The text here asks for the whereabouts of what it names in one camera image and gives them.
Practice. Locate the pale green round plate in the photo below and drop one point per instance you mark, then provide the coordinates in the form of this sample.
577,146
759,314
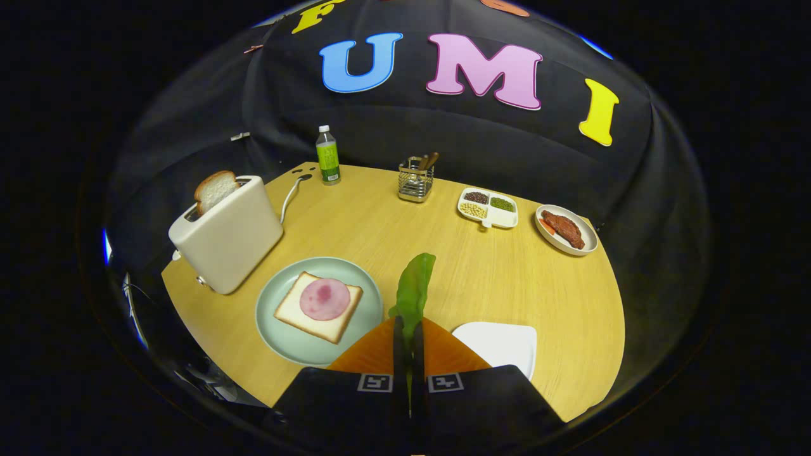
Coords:
279,335

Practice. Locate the black backdrop cloth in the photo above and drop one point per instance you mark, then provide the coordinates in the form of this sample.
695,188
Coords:
443,139

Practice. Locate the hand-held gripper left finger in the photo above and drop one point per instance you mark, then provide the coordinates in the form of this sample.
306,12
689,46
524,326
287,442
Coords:
342,399

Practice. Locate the white divided bean dish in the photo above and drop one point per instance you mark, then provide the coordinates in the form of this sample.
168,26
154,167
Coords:
500,218

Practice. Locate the round white meat plate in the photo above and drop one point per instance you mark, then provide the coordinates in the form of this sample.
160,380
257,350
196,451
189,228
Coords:
586,244

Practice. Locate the red meat slice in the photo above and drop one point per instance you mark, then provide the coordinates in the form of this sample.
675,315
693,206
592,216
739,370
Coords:
564,229

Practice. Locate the pink ham slice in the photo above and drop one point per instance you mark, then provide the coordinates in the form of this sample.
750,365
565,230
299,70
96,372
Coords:
324,299

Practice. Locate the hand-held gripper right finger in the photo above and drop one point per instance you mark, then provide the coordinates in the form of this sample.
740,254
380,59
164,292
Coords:
481,402

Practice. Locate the white square plate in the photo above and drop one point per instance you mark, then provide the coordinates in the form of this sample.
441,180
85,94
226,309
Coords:
500,345

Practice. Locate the green label plastic bottle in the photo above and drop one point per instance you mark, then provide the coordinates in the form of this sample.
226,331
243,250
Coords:
328,158

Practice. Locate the green lettuce leaf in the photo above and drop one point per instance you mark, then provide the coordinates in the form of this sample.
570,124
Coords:
415,285

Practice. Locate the white toaster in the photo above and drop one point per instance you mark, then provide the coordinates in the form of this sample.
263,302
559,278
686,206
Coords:
234,240

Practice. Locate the square white bread slice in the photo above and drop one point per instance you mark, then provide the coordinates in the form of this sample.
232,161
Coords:
291,310

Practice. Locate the brown crust toast slice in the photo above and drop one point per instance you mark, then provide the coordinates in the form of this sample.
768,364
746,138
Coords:
215,189

